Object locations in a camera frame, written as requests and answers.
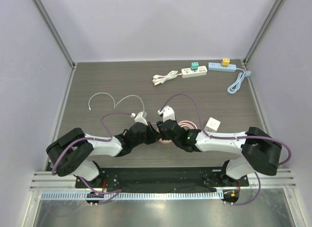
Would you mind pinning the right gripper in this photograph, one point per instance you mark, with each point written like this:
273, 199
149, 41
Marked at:
164, 130

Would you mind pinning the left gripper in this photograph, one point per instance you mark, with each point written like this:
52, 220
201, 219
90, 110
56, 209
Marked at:
153, 134

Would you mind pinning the pink round socket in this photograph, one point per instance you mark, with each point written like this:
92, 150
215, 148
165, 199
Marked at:
184, 124

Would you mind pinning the white cube adapter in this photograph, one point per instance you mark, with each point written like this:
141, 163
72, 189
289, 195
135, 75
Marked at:
212, 125

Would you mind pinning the white power strip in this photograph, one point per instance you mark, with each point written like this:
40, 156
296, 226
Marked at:
184, 73

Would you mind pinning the teal plug adapter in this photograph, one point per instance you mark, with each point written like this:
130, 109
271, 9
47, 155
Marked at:
194, 65

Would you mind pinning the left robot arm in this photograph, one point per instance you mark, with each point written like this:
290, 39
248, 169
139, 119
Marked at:
69, 153

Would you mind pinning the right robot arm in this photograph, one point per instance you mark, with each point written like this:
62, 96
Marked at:
257, 151

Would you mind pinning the yellow plug adapter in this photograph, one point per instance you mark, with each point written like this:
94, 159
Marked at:
225, 62

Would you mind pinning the blue power strip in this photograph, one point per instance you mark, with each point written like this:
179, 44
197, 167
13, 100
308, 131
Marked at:
232, 89

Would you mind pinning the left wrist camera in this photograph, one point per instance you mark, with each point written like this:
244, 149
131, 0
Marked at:
140, 117

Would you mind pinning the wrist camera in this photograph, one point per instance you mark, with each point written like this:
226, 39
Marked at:
167, 113
140, 117

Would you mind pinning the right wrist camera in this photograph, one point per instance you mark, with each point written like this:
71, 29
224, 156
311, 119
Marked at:
167, 113

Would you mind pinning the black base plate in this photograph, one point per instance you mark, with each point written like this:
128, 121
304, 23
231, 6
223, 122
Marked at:
123, 177

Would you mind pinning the perforated cable duct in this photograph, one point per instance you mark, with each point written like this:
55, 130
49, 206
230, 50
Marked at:
85, 195

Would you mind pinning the aluminium front rail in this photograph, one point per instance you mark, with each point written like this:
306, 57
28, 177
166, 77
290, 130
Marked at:
46, 181

